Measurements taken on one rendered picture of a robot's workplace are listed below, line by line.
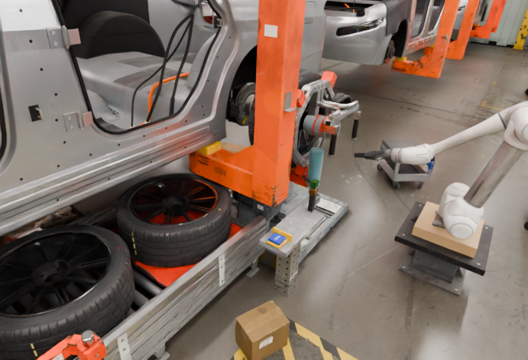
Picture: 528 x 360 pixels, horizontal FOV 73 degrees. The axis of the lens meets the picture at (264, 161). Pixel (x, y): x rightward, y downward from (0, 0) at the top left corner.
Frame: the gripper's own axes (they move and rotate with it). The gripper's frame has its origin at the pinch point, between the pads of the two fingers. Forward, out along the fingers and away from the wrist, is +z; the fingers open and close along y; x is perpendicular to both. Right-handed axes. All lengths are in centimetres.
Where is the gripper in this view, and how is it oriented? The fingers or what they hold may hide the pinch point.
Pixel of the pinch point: (360, 155)
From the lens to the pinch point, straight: 237.6
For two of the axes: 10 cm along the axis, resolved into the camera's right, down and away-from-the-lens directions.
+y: -5.1, 3.7, -7.7
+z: -8.4, -0.2, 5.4
